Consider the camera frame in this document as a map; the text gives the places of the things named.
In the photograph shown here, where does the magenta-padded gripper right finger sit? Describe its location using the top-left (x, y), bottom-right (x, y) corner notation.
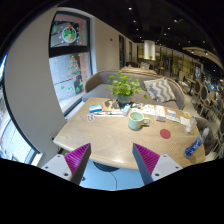
top-left (132, 143), bottom-right (184, 185)

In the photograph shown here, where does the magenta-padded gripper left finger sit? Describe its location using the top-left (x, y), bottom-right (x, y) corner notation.
top-left (41, 143), bottom-right (92, 185)

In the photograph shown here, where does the clear bottle with blue label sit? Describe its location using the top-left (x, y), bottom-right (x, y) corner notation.
top-left (183, 127), bottom-right (210, 158)

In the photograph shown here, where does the flat round red coaster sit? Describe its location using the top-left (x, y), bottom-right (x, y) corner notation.
top-left (159, 128), bottom-right (172, 140)

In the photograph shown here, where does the pale green ceramic mug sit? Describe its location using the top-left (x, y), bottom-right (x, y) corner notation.
top-left (128, 111), bottom-right (152, 131)

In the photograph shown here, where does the blue and white packet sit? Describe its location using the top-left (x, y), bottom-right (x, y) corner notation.
top-left (165, 109), bottom-right (178, 123)

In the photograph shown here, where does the white paper napkin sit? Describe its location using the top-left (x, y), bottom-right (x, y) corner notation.
top-left (179, 115), bottom-right (190, 127)

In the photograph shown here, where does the blue and white small box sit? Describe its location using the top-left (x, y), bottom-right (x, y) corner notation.
top-left (88, 104), bottom-right (103, 114)

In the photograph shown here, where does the clear plastic cup with straw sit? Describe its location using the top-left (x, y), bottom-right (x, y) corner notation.
top-left (185, 116), bottom-right (198, 134)

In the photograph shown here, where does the light blue small box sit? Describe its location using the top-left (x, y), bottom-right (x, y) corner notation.
top-left (121, 103), bottom-right (132, 117)

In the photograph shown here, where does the grey white chevron pillow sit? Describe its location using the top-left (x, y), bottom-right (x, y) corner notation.
top-left (143, 77), bottom-right (177, 103)

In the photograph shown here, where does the grey curved sofa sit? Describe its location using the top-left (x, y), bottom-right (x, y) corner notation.
top-left (81, 69), bottom-right (186, 110)

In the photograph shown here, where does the green potted plant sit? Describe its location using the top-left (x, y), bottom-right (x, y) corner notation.
top-left (105, 70), bottom-right (149, 108)

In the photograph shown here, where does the group of dining chairs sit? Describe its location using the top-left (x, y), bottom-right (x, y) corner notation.
top-left (176, 69), bottom-right (224, 134)

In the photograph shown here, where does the window with festive stickers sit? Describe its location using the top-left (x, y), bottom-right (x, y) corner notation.
top-left (48, 11), bottom-right (93, 116)

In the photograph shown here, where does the group of ceiling lights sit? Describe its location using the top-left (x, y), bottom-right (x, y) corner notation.
top-left (126, 4), bottom-right (214, 48)

